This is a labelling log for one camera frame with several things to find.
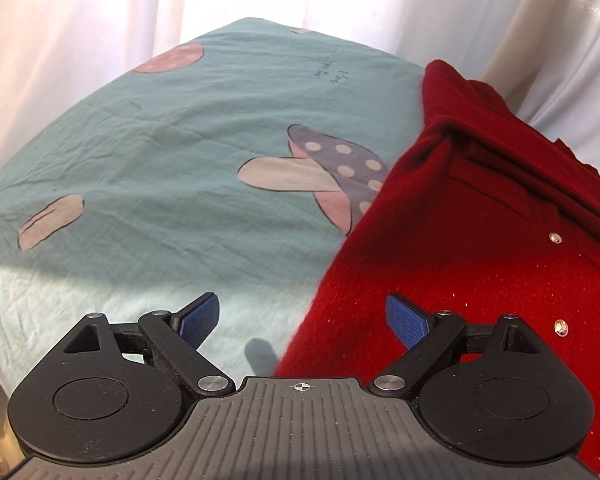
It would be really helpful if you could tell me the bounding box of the red knitted cardigan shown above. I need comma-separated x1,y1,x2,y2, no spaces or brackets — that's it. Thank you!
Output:
276,61,600,473

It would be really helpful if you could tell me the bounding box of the teal mushroom print bedsheet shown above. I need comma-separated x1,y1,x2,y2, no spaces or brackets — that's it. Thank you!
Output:
0,18,424,391

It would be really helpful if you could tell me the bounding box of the white sheer curtain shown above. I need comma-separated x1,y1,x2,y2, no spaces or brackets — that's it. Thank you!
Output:
0,0,600,170

